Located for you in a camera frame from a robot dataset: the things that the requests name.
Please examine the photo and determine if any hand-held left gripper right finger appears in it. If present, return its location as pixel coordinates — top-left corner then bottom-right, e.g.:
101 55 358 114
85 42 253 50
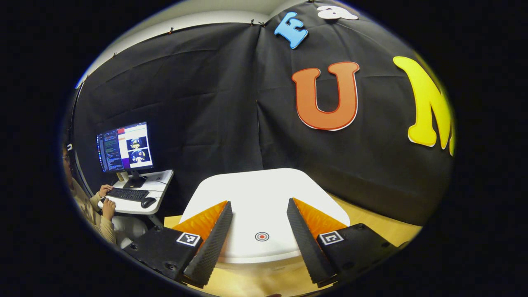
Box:
286 197 399 289

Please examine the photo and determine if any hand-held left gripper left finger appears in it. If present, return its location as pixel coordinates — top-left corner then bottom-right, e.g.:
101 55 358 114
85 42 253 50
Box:
122 200 233 289

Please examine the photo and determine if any white desktop garbage bin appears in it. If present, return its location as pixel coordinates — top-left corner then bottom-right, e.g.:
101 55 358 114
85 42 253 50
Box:
179 167 351 273

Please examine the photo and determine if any wooden desktop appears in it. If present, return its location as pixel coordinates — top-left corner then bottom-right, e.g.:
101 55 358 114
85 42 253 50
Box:
164 193 424 297

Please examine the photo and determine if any small white desk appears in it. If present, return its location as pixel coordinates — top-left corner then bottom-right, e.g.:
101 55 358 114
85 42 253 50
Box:
97 169 175 226

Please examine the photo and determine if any black keyboard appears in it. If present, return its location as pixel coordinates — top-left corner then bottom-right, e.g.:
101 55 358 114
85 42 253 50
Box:
106 187 150 202

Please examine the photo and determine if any black computer monitor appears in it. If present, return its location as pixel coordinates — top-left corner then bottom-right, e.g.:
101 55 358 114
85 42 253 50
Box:
96 121 155 190

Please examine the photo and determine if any black backdrop cloth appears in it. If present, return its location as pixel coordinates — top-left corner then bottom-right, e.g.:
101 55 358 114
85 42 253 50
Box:
68 0 456 226

